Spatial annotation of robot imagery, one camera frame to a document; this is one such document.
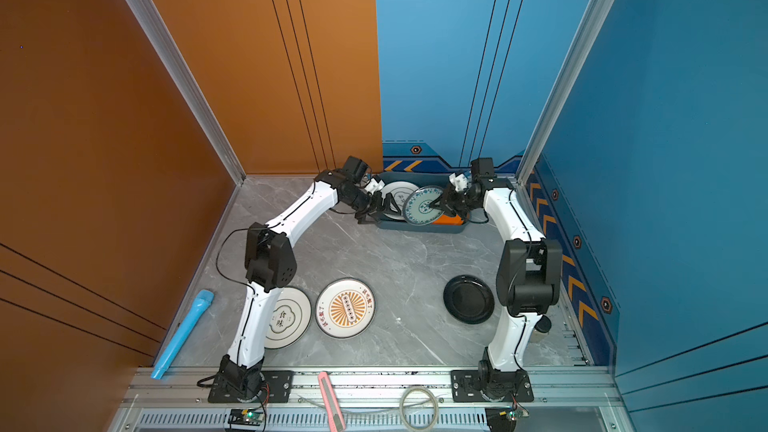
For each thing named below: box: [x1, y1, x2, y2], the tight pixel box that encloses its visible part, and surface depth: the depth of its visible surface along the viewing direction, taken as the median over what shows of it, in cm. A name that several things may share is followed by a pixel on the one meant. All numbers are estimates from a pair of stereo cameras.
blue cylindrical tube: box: [151, 290, 215, 380], surface depth 83 cm
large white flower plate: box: [264, 286, 312, 349], surface depth 85 cm
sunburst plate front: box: [315, 277, 376, 339], surface depth 87 cm
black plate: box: [443, 275, 495, 325], surface depth 87 cm
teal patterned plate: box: [403, 185, 445, 226], surface depth 93 cm
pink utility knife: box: [318, 371, 346, 432], surface depth 72 cm
